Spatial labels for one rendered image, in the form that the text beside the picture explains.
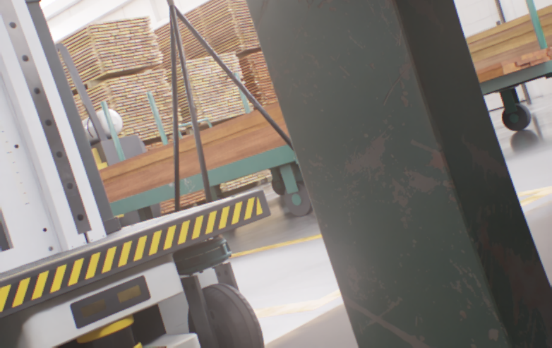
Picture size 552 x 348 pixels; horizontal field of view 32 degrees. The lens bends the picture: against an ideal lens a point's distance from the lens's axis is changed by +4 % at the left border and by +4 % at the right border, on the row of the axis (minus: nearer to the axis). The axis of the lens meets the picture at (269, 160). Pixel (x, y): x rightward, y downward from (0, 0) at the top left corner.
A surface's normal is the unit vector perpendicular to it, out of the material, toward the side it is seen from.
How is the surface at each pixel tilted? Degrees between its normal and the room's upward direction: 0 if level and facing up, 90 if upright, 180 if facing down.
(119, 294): 90
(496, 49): 90
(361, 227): 90
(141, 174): 90
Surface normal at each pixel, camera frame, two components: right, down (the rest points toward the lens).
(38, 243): 0.56, -0.18
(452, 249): -0.68, 0.22
